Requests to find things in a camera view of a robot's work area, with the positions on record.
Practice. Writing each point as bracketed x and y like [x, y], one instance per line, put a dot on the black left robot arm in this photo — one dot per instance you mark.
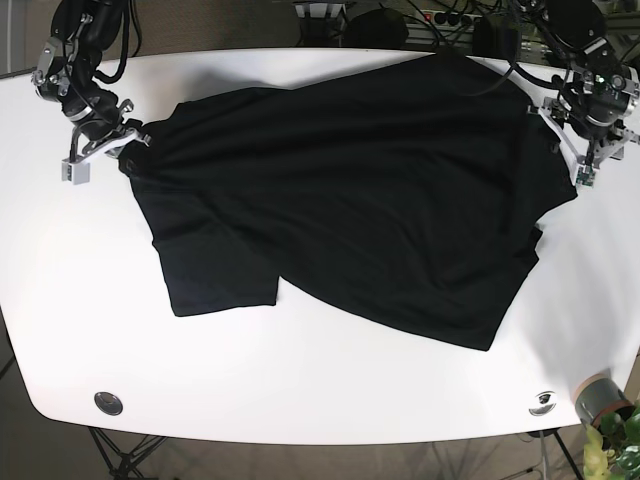
[597, 92]

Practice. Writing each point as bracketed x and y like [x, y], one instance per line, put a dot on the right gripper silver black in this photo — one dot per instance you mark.
[87, 144]

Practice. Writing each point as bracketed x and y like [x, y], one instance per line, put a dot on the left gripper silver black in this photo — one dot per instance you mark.
[583, 153]

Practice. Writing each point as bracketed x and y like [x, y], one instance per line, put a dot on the grey plant pot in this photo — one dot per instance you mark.
[599, 395]

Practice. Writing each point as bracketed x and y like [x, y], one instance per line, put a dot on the green potted plant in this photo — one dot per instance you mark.
[611, 451]

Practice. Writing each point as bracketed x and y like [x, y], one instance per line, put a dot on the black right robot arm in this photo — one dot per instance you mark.
[89, 47]

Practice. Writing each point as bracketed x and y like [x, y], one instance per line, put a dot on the right silver table grommet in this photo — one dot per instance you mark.
[543, 403]

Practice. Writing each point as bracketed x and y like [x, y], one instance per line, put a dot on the black folding table legs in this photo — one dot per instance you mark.
[125, 465]

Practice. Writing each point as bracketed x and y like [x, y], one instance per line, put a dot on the left silver table grommet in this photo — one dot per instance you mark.
[108, 403]

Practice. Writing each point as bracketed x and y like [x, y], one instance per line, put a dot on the silver table grommet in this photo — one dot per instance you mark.
[543, 403]
[108, 403]

